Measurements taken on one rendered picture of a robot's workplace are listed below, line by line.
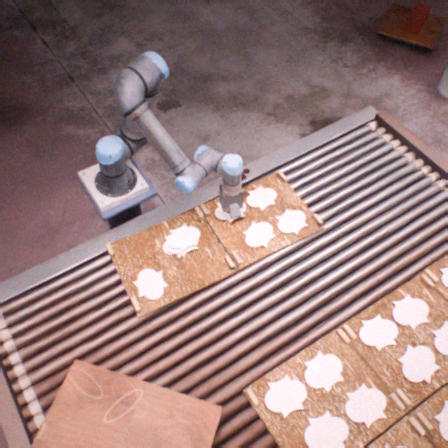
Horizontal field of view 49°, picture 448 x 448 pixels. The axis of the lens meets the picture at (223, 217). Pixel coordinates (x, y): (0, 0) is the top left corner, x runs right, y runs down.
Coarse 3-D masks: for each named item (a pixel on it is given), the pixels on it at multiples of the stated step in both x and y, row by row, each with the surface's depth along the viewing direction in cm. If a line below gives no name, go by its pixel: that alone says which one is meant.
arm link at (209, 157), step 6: (198, 150) 187; (204, 150) 186; (210, 150) 186; (216, 150) 187; (198, 156) 187; (204, 156) 184; (210, 156) 184; (216, 156) 184; (222, 156) 184; (204, 162) 183; (210, 162) 184; (216, 162) 184; (210, 168) 184; (216, 168) 184
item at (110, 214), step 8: (136, 168) 230; (144, 176) 227; (88, 192) 221; (144, 192) 221; (152, 192) 221; (128, 200) 218; (136, 200) 218; (144, 200) 220; (96, 208) 216; (112, 208) 216; (120, 208) 216; (128, 208) 217; (136, 208) 231; (104, 216) 213; (112, 216) 215; (120, 216) 228; (128, 216) 230; (136, 216) 234; (112, 224) 236; (120, 224) 233
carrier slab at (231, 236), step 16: (272, 176) 219; (288, 192) 214; (208, 208) 208; (256, 208) 208; (272, 208) 209; (288, 208) 209; (304, 208) 209; (224, 224) 203; (240, 224) 203; (272, 224) 204; (224, 240) 199; (240, 240) 199; (272, 240) 199; (288, 240) 199; (240, 256) 194; (256, 256) 194
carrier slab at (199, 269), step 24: (192, 216) 205; (120, 240) 198; (144, 240) 198; (216, 240) 198; (120, 264) 191; (144, 264) 191; (168, 264) 192; (192, 264) 192; (216, 264) 192; (168, 288) 185; (192, 288) 186; (144, 312) 179
